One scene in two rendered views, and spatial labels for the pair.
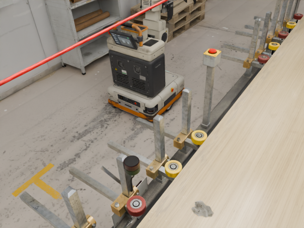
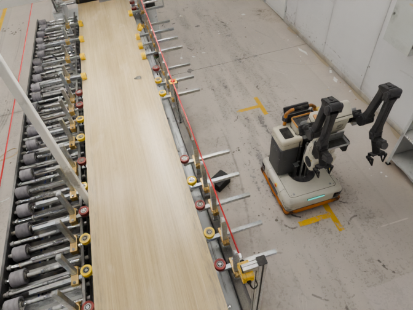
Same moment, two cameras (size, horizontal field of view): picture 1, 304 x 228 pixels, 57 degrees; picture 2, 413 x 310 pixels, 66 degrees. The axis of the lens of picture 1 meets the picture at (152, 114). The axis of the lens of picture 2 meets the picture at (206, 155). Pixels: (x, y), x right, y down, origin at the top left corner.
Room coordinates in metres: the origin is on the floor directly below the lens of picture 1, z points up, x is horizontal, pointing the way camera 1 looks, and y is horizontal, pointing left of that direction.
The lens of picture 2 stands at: (3.18, -2.12, 3.00)
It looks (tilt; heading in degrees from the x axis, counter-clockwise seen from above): 49 degrees down; 130
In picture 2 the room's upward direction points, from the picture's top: 7 degrees counter-clockwise
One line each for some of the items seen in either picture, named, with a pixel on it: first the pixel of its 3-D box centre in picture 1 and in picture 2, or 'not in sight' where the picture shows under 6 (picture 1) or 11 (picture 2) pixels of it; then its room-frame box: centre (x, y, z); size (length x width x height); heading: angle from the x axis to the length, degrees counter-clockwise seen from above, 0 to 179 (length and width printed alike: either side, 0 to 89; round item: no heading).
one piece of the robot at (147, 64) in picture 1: (138, 59); (301, 146); (2.54, 0.10, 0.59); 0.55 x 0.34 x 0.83; 52
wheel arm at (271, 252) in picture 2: (275, 21); (247, 260); (2.75, -1.31, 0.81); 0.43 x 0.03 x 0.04; 52
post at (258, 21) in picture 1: (252, 49); (196, 157); (1.93, -0.80, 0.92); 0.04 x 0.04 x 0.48; 52
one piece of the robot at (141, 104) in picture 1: (129, 100); not in sight; (2.35, 0.23, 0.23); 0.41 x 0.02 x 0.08; 52
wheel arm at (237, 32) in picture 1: (258, 36); (224, 202); (2.35, -1.00, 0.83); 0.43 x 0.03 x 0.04; 52
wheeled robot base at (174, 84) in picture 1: (146, 90); (299, 178); (2.62, 0.04, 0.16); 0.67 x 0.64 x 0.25; 142
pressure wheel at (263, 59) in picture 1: (262, 63); (185, 162); (1.84, -0.85, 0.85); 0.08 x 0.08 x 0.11
